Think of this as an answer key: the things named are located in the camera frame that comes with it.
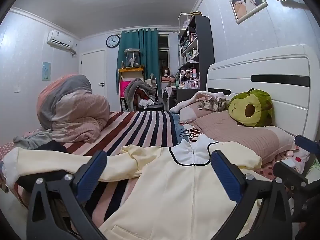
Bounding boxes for white air conditioner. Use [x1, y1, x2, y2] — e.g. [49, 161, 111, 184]
[47, 29, 77, 54]

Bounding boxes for small blue wall poster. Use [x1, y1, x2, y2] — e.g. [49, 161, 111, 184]
[42, 62, 52, 82]

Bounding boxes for round wall clock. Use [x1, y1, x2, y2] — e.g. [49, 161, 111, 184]
[106, 34, 121, 48]

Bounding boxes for white bed headboard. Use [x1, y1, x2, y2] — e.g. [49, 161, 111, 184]
[206, 44, 320, 143]

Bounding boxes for white door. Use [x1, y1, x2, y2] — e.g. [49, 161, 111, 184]
[79, 50, 107, 98]

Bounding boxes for glass display case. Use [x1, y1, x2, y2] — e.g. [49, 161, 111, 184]
[124, 48, 140, 68]

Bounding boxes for rolled pink grey duvet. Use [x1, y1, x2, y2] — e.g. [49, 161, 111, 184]
[37, 74, 110, 143]

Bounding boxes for dark bookshelf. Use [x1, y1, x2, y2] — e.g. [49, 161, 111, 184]
[177, 15, 215, 90]

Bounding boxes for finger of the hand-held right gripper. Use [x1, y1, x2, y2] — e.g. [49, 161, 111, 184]
[294, 134, 320, 153]
[272, 161, 310, 188]

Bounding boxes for window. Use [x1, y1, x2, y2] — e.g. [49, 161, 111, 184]
[158, 34, 170, 68]

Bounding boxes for grey cloth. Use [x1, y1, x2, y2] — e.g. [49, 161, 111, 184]
[13, 129, 53, 150]

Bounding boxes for striped blanket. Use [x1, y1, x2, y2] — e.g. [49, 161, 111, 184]
[14, 110, 250, 240]

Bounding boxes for framed wall picture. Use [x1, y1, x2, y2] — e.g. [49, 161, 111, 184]
[229, 0, 268, 25]

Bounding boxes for yellow shelf rack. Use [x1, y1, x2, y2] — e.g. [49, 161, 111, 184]
[118, 66, 145, 112]

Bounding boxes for pile of clothes on chair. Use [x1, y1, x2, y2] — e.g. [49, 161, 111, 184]
[124, 78, 158, 110]

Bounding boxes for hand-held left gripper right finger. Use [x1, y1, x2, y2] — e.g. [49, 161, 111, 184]
[211, 150, 293, 240]

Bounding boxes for green avocado plush toy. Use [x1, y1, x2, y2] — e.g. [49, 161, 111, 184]
[228, 88, 273, 127]

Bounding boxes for pink polka dot bedsheet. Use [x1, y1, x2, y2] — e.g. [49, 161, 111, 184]
[255, 155, 310, 183]

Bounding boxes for teal curtain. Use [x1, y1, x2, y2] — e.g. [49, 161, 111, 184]
[116, 27, 160, 93]

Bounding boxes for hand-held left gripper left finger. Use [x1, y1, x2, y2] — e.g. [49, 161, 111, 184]
[26, 150, 108, 240]

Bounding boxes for white fluffy blanket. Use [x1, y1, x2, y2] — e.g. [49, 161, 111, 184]
[170, 91, 225, 113]

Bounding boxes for dark desk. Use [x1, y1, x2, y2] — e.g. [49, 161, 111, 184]
[162, 85, 200, 110]

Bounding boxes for cream jacket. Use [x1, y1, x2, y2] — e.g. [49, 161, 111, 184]
[5, 134, 263, 240]

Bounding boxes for pink ribbed pillow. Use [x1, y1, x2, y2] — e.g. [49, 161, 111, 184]
[179, 100, 299, 164]

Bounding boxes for beige patterned cloth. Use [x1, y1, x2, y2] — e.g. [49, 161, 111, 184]
[199, 96, 230, 112]

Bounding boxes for dark cloth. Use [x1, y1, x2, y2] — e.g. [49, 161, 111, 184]
[17, 140, 83, 193]

